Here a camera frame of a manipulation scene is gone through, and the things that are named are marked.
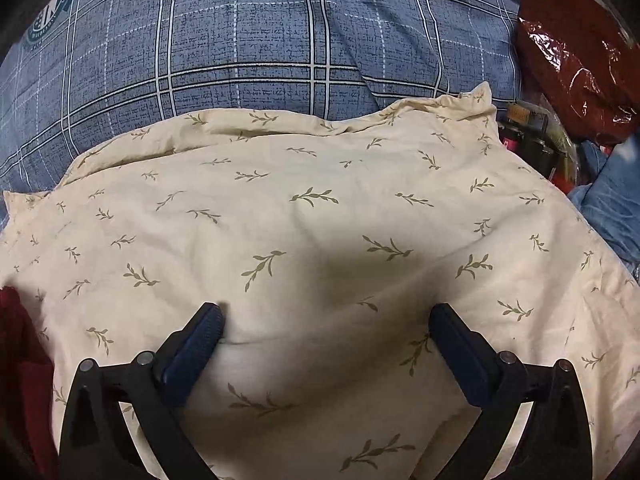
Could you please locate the blue plaid duvet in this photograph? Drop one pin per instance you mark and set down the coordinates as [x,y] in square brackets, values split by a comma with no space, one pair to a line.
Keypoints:
[240,25]

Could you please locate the red plastic bag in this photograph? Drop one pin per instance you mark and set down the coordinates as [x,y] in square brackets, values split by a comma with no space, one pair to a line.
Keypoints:
[565,40]

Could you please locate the light blue cloth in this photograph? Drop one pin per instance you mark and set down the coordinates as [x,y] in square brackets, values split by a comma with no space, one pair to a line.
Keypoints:
[610,200]

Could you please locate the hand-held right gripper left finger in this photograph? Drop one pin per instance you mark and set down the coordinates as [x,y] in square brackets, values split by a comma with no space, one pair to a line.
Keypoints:
[192,350]

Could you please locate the red garment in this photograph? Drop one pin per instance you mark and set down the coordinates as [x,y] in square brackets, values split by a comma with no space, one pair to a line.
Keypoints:
[22,385]

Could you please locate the cream leaf-print pillow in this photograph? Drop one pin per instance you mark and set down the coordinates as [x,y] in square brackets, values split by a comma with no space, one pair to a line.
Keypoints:
[320,240]

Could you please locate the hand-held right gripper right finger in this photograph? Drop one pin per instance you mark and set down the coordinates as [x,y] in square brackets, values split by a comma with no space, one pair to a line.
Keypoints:
[462,355]

